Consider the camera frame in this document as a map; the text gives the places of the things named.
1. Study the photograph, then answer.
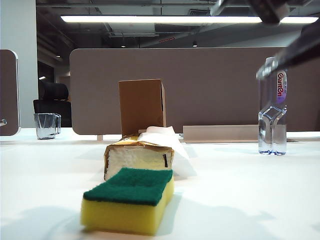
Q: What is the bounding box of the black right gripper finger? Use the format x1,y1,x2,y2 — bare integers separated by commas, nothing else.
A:
209,0,312,26
255,21,320,81

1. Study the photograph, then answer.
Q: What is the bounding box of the yellow sponge with green scourer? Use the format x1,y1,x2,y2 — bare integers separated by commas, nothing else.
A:
80,167,175,236

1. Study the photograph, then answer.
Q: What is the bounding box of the clear plastic water bottle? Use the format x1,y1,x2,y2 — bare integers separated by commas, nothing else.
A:
257,56,288,156

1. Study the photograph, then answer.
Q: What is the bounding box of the wide brown desk divider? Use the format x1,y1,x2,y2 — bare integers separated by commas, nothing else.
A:
68,46,320,137

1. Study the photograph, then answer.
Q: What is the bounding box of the long ceiling light strip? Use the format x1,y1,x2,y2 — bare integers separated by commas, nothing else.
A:
59,15,320,25

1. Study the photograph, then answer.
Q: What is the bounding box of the white tissue sheet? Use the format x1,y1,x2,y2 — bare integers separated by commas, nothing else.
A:
137,126,198,180

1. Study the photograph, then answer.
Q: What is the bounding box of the brown cardboard box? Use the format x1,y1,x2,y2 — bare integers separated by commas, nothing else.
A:
118,78,168,137

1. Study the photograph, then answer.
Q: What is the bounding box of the tissue pack in yellow wrap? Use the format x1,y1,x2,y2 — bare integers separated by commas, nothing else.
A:
103,134,175,181

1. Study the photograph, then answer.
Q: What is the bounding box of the black office chair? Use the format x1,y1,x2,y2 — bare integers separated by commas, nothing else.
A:
32,79,73,128

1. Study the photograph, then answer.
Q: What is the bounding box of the clear glass mug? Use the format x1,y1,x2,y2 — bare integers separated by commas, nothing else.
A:
33,112,62,140

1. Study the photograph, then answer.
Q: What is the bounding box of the narrow brown desk divider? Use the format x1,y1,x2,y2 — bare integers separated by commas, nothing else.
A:
0,49,21,137

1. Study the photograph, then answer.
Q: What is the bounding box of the beige cable tray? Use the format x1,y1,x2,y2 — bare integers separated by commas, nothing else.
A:
182,124,287,144

